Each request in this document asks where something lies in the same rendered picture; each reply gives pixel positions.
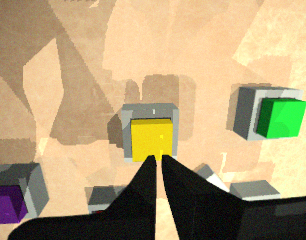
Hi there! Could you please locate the yellow button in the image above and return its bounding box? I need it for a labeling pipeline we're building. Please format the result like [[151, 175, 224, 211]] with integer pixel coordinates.
[[121, 103, 180, 163]]

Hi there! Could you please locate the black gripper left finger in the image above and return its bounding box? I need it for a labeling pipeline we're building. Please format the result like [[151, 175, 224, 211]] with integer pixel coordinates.
[[7, 155, 157, 240]]

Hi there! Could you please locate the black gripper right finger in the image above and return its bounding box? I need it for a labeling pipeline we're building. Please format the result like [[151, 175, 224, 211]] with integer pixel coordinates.
[[161, 154, 306, 240]]

